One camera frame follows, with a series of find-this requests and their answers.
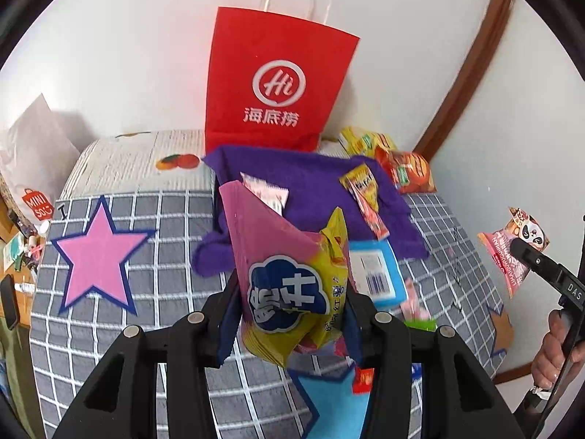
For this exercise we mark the orange chip bag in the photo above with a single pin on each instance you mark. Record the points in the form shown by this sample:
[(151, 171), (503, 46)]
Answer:
[(411, 171)]

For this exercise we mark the black phone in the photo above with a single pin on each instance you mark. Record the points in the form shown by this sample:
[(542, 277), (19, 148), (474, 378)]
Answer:
[(9, 302)]

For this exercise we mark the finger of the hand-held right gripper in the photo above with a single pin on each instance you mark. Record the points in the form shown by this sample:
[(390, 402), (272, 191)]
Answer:
[(534, 260)]

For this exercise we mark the white shopping bag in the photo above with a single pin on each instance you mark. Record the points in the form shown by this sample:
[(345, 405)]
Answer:
[(32, 160)]

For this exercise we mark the red paper bag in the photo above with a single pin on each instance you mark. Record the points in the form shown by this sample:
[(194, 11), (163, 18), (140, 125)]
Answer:
[(274, 77)]

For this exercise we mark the purple felt storage box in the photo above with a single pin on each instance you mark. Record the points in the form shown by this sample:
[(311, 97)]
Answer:
[(311, 201)]

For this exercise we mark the wooden furniture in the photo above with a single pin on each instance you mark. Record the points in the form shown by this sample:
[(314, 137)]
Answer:
[(5, 226)]

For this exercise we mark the brown wooden door frame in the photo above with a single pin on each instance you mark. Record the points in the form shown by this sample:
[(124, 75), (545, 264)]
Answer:
[(470, 68)]

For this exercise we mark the blue and white box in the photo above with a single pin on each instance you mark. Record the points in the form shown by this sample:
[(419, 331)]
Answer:
[(374, 274)]

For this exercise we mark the yellow snack packet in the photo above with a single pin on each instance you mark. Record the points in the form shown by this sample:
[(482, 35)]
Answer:
[(363, 185)]

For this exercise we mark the small red snack packet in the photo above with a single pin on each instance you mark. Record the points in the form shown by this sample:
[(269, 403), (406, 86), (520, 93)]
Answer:
[(363, 380)]

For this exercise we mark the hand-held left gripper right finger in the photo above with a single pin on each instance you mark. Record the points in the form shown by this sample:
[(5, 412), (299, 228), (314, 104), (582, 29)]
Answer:
[(354, 329)]

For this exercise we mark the white and pink snack packet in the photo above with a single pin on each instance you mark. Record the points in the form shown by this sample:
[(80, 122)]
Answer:
[(267, 192)]

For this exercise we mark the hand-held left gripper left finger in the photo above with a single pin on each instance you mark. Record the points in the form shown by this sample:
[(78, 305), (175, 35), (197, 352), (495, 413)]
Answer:
[(226, 329)]

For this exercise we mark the white fruit print cloth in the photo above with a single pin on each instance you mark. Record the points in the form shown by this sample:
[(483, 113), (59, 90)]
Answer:
[(128, 164)]

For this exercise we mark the yellow and pink chip bag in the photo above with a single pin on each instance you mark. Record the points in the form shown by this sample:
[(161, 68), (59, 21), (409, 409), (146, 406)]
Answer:
[(283, 302)]

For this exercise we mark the pink panda snack packet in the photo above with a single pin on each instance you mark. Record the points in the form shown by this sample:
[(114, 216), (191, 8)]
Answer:
[(507, 247)]

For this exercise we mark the grey checkered cloth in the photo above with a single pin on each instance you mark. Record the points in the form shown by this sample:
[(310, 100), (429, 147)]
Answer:
[(183, 256)]

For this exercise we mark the person's right hand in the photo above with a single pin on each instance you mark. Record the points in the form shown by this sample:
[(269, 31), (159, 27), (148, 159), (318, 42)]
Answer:
[(550, 356)]

